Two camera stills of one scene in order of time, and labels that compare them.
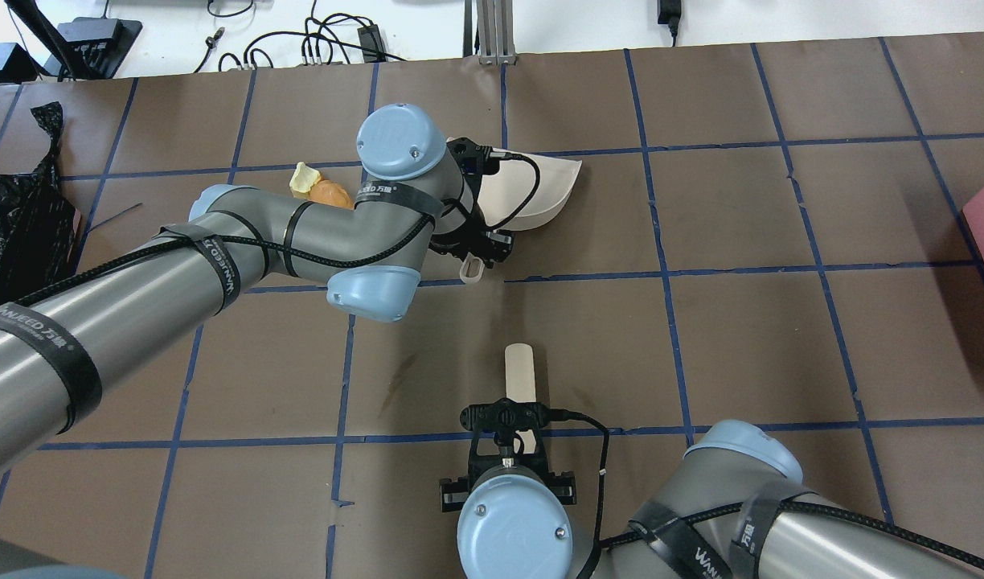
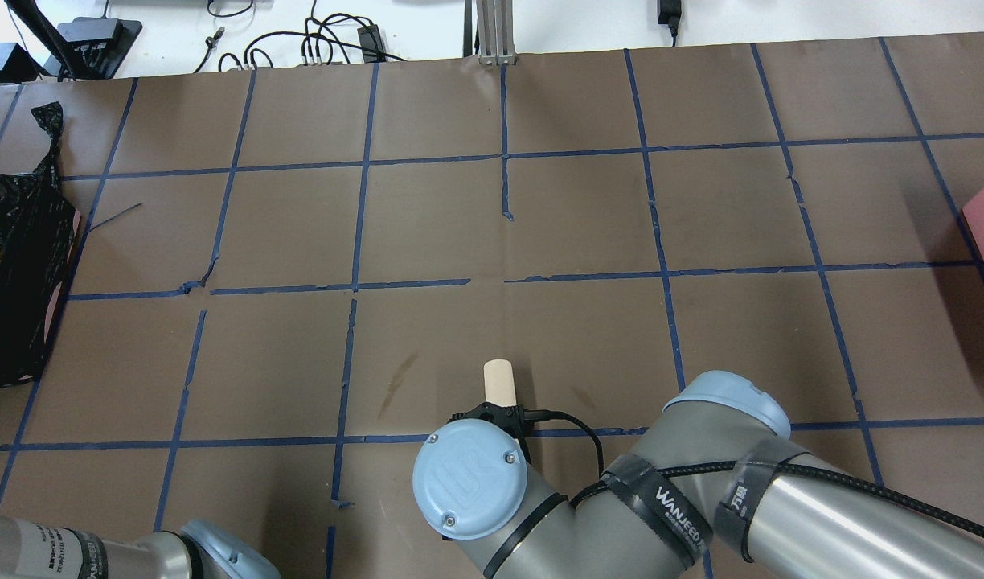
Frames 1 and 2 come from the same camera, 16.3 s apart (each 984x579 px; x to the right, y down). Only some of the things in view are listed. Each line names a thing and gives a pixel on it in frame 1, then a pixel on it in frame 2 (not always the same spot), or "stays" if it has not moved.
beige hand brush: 521,384 → 498,382
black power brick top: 371,43 stays
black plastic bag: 26,232 stays
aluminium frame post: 496,36 stays
